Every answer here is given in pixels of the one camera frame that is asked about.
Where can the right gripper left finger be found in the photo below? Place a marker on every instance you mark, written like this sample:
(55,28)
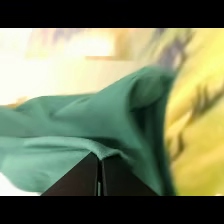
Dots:
(80,180)

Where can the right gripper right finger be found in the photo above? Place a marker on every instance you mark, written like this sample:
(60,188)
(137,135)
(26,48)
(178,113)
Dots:
(125,180)

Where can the green T-shirt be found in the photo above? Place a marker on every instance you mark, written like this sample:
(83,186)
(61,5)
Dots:
(100,116)

